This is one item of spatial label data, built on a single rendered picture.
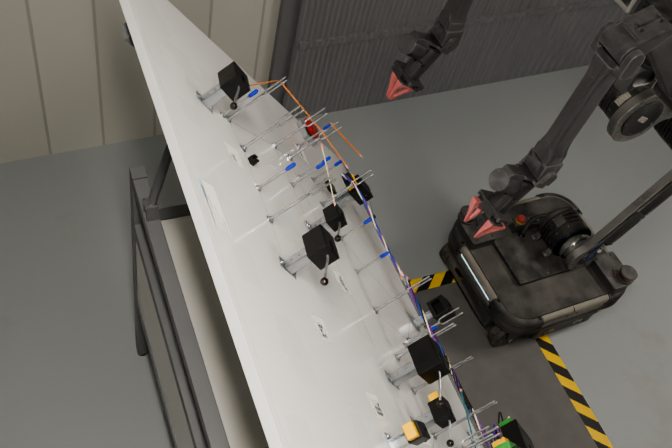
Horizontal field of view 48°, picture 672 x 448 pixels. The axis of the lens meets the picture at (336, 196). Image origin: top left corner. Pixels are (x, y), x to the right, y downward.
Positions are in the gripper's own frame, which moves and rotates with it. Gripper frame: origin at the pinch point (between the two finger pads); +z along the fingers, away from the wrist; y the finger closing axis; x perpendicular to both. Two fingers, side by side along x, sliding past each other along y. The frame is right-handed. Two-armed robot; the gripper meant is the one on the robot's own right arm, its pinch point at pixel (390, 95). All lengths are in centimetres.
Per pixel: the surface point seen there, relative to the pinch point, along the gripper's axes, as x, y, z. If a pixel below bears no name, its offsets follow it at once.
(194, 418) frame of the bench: -56, 66, 60
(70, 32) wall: -45, -93, 73
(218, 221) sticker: -98, 69, -11
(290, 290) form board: -82, 77, -5
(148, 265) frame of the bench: -56, 22, 60
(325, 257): -78, 74, -11
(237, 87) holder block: -84, 39, -15
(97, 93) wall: -22, -93, 97
